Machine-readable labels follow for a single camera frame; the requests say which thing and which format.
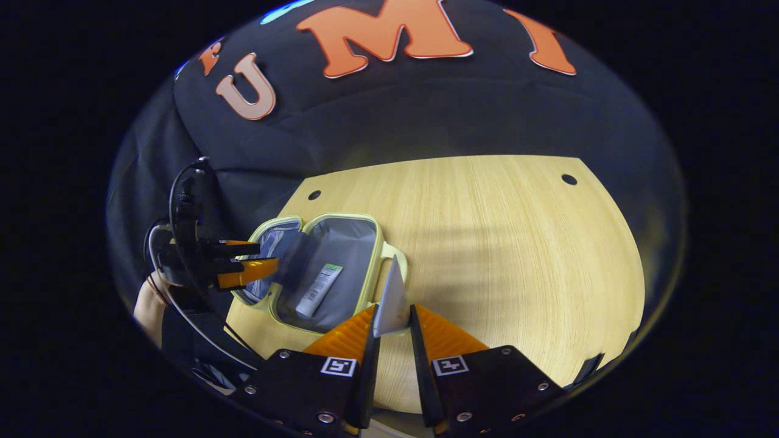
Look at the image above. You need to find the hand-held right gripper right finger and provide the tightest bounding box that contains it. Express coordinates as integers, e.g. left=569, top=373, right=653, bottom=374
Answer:
left=408, top=303, right=568, bottom=436

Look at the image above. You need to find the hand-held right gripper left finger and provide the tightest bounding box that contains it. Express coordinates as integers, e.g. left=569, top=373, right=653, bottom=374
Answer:
left=233, top=303, right=382, bottom=437

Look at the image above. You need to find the white tube with green label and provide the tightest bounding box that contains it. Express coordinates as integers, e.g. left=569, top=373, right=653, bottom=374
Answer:
left=295, top=263, right=344, bottom=319

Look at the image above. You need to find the grey green gradient tube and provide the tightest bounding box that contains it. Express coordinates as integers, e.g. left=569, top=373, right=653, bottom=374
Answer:
left=372, top=254, right=411, bottom=338

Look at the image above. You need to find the pale yellow suitcase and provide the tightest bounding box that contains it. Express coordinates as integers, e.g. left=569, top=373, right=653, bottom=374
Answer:
left=230, top=213, right=410, bottom=336

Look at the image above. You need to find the black table edge clamp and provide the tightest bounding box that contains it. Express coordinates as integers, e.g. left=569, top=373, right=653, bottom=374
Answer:
left=572, top=352, right=606, bottom=385

